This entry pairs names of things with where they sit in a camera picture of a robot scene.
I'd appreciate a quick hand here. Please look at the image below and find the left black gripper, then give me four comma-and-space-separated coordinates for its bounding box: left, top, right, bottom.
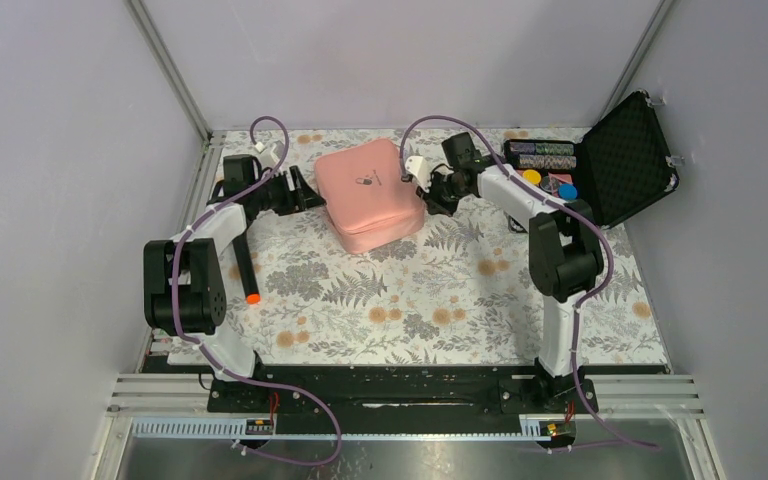
250, 165, 326, 216

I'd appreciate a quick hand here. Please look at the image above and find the pink medicine kit case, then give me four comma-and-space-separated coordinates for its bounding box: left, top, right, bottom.
313, 138, 425, 254

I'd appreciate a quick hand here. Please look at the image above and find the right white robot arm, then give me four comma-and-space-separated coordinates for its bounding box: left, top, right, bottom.
313, 132, 609, 412

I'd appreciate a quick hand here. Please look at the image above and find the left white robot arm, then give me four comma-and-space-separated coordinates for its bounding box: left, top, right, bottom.
143, 155, 323, 411

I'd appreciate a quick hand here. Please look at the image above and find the black thermometer orange tip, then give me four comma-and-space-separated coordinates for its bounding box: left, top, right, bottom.
232, 233, 261, 305

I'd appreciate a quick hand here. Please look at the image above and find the black poker chip case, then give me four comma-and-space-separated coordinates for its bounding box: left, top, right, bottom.
502, 90, 680, 228

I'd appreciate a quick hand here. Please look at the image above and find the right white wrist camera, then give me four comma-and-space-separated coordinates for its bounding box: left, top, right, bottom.
402, 155, 432, 193

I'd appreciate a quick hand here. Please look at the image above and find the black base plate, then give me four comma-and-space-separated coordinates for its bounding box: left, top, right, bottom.
207, 365, 599, 436

